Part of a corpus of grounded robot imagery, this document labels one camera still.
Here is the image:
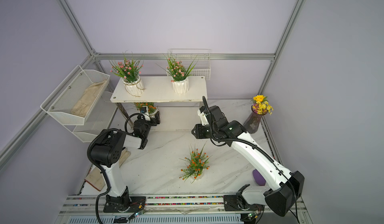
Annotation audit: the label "orange flower pot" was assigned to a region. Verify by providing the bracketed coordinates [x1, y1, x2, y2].
[134, 102, 158, 118]
[179, 147, 210, 183]

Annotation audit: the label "pink flower pot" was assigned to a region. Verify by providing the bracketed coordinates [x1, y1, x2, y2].
[109, 54, 145, 97]
[158, 52, 197, 94]

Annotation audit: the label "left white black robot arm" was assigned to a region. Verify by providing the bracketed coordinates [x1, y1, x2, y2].
[87, 109, 161, 214]

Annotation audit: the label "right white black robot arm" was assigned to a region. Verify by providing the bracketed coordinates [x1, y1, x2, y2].
[192, 98, 305, 217]

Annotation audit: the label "white two-tier rack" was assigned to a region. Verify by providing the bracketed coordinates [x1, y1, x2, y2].
[111, 76, 208, 131]

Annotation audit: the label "orange flower pot front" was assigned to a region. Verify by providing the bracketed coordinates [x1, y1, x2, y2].
[179, 147, 210, 183]

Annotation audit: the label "purple vase yellow flowers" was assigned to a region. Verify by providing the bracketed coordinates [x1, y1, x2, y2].
[243, 95, 274, 134]

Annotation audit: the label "beige glove in bin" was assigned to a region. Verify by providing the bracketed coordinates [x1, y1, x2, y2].
[71, 80, 107, 118]

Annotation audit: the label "purple pink garden trowel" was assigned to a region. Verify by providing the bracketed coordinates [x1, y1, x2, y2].
[252, 169, 267, 186]

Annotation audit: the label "beige glove on table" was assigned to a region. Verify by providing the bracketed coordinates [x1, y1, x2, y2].
[85, 149, 131, 192]

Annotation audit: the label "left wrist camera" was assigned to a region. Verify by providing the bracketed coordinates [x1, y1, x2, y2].
[140, 106, 151, 122]

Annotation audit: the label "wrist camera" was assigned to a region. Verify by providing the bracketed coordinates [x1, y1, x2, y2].
[198, 107, 209, 126]
[140, 106, 151, 122]

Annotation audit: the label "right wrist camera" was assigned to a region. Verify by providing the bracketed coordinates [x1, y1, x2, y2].
[198, 107, 209, 126]

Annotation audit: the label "lower white mesh wall bin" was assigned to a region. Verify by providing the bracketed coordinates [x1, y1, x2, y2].
[72, 91, 117, 143]

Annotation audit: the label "white mesh wall bin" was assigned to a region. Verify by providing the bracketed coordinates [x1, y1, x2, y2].
[40, 65, 110, 126]
[72, 91, 117, 143]

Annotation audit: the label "white wire basket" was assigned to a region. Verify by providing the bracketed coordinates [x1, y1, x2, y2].
[166, 49, 211, 80]

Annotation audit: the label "upper white mesh wall bin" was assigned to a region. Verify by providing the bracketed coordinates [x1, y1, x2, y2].
[40, 65, 110, 126]

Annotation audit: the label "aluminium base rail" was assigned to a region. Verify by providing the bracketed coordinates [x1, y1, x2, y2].
[55, 194, 313, 224]

